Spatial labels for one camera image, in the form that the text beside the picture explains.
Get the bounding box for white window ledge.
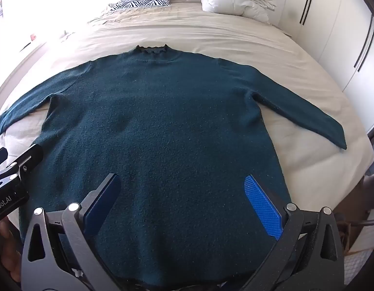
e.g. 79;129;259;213
0;21;75;79

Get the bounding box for person's left hand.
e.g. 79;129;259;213
0;217;24;283

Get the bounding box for bed with beige cover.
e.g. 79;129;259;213
0;1;374;291

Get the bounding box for white wardrobe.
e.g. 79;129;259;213
278;0;374;135

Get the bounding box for black wardrobe door handles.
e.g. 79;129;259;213
299;0;317;25
354;15;374;72

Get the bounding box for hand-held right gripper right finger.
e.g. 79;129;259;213
244;175;345;291

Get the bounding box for zebra print pillow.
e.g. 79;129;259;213
108;0;171;12

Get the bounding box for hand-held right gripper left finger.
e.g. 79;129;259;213
21;173;122;291

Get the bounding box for dark green blanket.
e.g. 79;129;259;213
0;44;348;291

